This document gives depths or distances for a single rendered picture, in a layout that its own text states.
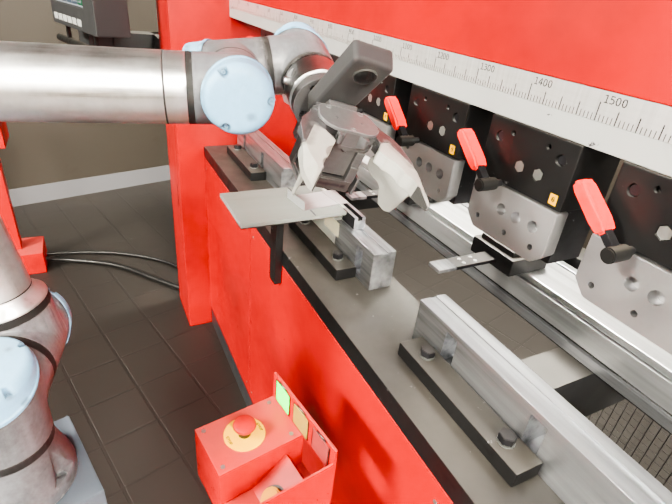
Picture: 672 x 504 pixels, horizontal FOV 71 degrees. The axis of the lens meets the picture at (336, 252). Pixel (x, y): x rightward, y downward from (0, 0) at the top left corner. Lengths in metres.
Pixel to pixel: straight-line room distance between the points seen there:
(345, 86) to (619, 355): 0.69
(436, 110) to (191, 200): 1.41
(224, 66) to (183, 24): 1.38
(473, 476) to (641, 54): 0.58
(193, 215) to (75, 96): 1.57
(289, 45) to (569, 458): 0.66
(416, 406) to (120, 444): 1.32
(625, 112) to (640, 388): 0.54
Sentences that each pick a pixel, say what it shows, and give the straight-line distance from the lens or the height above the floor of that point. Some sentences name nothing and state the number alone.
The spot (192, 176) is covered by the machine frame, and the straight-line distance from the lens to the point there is 2.01.
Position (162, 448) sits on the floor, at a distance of 1.90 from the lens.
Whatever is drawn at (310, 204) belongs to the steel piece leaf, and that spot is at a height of 1.00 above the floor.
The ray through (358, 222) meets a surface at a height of 0.99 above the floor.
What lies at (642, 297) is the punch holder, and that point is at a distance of 0.61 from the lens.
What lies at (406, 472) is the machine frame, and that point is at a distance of 0.89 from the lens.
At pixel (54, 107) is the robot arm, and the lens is 0.55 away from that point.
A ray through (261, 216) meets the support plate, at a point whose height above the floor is 1.00.
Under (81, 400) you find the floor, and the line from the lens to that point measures 2.14.
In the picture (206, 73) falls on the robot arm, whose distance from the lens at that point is 0.52.
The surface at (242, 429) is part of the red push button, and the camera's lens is 0.87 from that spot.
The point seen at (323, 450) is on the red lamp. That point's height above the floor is 0.82.
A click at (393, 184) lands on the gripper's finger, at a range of 0.52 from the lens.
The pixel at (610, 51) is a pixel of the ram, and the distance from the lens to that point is 0.62.
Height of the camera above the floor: 1.47
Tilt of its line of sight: 29 degrees down
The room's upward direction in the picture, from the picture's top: 6 degrees clockwise
